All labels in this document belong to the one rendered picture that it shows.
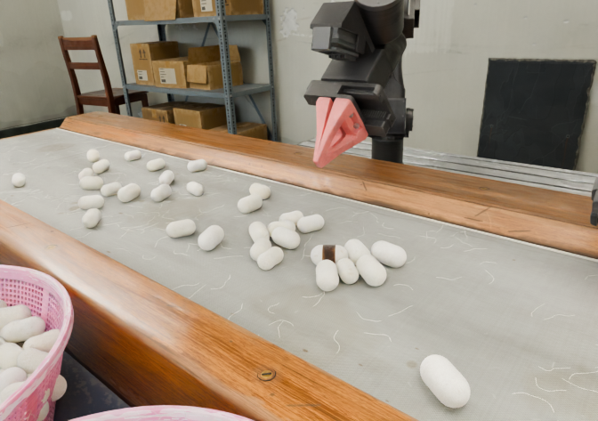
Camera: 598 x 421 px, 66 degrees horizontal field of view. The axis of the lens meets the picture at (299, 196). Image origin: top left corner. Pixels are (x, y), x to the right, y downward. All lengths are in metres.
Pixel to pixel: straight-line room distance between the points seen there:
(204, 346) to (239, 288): 0.11
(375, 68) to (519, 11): 1.93
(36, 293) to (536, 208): 0.52
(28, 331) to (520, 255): 0.46
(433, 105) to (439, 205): 2.05
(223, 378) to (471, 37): 2.33
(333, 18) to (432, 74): 2.08
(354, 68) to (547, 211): 0.27
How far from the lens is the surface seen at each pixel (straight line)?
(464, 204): 0.58
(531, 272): 0.50
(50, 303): 0.47
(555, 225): 0.56
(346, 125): 0.56
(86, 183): 0.77
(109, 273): 0.46
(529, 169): 1.04
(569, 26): 2.43
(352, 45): 0.55
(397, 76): 0.88
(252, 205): 0.59
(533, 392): 0.36
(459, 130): 2.59
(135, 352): 0.39
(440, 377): 0.33
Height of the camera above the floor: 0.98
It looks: 21 degrees down
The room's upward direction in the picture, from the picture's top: 3 degrees counter-clockwise
